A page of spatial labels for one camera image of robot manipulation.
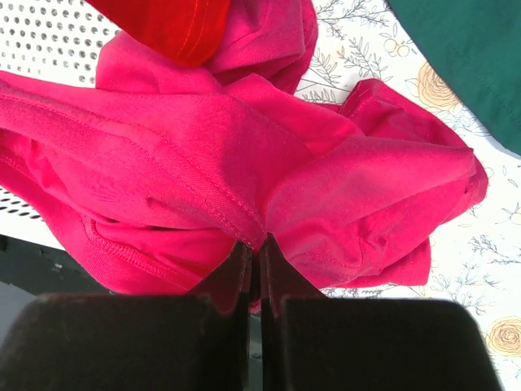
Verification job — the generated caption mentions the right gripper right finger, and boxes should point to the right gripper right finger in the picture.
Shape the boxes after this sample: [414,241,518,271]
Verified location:
[260,238,499,391]

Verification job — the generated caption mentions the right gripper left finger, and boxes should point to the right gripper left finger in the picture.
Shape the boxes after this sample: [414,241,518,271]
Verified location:
[1,243,252,390]

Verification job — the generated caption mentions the magenta t shirt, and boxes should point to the magenta t shirt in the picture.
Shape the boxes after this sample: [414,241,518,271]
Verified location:
[1,1,488,294]

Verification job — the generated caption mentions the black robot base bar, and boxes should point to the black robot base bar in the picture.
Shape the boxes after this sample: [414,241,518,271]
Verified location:
[1,235,109,296]

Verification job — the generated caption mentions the red t shirt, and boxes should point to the red t shirt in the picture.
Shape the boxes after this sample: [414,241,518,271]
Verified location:
[88,0,230,68]

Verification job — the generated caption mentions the white perforated plastic basket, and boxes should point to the white perforated plastic basket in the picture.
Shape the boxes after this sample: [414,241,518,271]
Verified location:
[1,0,120,250]

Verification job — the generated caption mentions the teal green shorts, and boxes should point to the teal green shorts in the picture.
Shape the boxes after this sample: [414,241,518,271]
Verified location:
[388,0,520,153]

